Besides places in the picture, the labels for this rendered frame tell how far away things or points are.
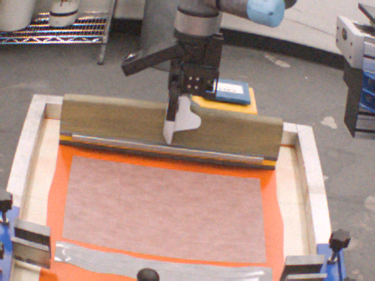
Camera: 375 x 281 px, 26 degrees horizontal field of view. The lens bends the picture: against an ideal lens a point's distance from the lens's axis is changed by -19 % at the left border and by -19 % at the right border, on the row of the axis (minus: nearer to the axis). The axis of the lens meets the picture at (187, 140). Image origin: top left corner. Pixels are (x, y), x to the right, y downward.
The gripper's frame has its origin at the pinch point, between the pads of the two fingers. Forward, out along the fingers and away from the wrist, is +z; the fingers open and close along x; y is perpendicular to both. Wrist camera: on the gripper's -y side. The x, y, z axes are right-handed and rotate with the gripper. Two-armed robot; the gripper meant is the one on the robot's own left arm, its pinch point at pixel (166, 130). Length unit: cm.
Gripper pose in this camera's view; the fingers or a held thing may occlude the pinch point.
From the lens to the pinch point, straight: 174.5
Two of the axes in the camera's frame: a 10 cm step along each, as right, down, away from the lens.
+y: 9.9, 1.3, 0.7
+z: -1.4, 8.9, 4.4
